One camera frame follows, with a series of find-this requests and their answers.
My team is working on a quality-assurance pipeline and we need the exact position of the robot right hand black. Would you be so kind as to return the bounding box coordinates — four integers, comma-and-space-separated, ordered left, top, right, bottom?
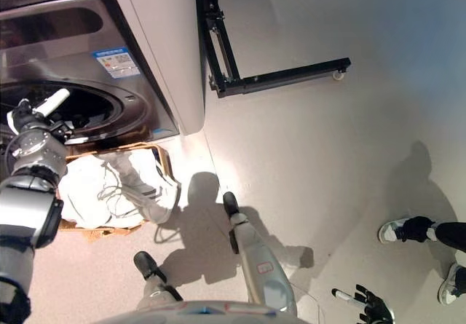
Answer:
331, 283, 396, 324

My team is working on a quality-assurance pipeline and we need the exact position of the robot left hand black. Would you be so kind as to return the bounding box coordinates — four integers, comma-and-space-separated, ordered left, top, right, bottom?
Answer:
6, 88, 74, 143

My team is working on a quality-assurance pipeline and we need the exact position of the grey front-load washing machine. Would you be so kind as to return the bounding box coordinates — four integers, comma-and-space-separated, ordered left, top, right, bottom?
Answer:
0, 0, 181, 146

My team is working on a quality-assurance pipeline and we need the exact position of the wicker laundry basket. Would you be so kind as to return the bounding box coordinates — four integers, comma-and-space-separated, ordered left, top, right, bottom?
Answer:
60, 141, 172, 243

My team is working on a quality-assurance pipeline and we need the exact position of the white grey sneaker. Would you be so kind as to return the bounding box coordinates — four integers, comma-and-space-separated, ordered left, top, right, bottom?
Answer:
438, 263, 466, 305
378, 218, 411, 244

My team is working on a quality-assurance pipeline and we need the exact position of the white garment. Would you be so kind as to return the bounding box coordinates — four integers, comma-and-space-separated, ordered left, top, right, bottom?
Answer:
58, 151, 182, 229

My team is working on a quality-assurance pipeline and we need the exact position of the blue energy label sticker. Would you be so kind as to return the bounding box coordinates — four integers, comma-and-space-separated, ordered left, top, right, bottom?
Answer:
90, 46, 140, 78

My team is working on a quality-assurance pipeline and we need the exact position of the robot right leg silver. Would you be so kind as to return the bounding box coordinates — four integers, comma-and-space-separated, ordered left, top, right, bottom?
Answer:
222, 191, 298, 316

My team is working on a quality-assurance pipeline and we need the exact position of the robot leg silver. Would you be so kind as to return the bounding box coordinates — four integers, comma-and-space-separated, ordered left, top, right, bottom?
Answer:
133, 250, 186, 312
222, 191, 298, 316

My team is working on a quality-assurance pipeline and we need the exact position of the grey cabinet side panel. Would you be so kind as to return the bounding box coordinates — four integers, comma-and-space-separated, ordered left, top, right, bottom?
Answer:
103, 0, 208, 135

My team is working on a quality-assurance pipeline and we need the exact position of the robot torso grey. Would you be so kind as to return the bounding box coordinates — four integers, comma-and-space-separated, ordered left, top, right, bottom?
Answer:
96, 300, 296, 324

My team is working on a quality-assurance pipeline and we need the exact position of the robot left leg silver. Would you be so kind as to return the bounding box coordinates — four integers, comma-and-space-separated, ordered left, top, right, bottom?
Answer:
133, 250, 186, 312

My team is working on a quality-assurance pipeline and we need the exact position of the thin white cable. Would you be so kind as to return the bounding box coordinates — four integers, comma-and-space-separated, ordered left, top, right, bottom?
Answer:
291, 283, 328, 324

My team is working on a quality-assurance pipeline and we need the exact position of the black metal frame with casters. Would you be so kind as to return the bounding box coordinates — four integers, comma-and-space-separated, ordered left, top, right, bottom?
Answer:
194, 0, 352, 99

